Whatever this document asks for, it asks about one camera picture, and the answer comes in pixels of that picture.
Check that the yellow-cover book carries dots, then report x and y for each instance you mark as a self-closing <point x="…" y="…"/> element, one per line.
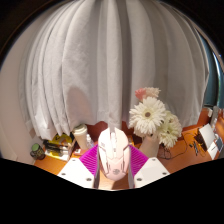
<point x="63" y="138"/>

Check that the green mug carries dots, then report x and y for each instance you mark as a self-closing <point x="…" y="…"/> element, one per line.
<point x="37" y="152"/>

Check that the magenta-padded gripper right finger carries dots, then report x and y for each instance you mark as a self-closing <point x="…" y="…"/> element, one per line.
<point x="151" y="170"/>

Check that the white and pink flower bunch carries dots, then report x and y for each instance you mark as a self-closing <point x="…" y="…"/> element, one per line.
<point x="148" y="115"/>

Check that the red-brown book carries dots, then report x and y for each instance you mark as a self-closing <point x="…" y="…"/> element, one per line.
<point x="77" y="152"/>

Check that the white and yellow book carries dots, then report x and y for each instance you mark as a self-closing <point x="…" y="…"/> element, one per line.
<point x="58" y="156"/>

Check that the pink computer mouse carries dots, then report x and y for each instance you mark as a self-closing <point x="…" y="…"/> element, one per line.
<point x="114" y="156"/>

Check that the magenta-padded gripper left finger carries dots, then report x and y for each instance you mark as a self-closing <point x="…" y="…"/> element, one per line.
<point x="78" y="171"/>

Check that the white device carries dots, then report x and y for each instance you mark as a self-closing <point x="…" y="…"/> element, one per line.
<point x="207" y="135"/>

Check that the white curtain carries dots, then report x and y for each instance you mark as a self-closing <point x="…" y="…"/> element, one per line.
<point x="100" y="60"/>

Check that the white ceramic jug vase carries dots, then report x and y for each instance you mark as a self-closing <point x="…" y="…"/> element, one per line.
<point x="150" y="148"/>

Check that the white paper sheet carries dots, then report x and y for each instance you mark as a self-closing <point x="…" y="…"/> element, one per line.
<point x="216" y="148"/>

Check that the black book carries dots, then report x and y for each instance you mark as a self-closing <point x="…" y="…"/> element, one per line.
<point x="56" y="150"/>
<point x="56" y="145"/>

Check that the cream tumbler cup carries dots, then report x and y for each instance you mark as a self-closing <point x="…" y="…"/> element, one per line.
<point x="80" y="138"/>

